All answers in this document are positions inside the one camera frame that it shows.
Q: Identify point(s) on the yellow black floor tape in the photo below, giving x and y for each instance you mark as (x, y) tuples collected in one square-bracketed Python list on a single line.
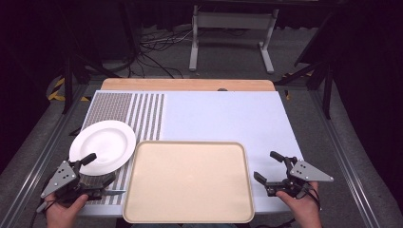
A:
[(57, 93)]

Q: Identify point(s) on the person's right hand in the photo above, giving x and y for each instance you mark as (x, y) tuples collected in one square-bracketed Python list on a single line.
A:
[(304, 212)]

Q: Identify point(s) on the white striped table mat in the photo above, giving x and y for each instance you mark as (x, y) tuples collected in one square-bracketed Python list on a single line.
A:
[(221, 117)]

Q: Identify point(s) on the white metal stand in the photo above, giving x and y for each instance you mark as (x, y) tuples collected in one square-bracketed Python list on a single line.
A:
[(233, 20)]

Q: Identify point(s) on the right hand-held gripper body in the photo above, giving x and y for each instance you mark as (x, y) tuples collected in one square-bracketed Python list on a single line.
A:
[(305, 172)]

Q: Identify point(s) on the black tripod stand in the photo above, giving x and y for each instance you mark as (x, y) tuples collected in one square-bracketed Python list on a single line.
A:
[(328, 95), (67, 88)]

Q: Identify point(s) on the grey metal floor rail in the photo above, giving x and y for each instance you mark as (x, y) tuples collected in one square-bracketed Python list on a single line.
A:
[(342, 152), (38, 164)]

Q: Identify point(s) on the beige tray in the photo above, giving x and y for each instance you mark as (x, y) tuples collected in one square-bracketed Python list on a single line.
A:
[(188, 183)]

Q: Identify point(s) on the person's left hand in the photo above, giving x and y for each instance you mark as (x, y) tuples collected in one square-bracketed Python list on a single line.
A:
[(61, 215)]

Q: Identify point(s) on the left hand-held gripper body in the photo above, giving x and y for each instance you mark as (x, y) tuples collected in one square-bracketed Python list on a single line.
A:
[(60, 179)]

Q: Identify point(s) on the white plate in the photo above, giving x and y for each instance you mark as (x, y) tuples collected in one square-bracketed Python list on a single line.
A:
[(104, 144)]

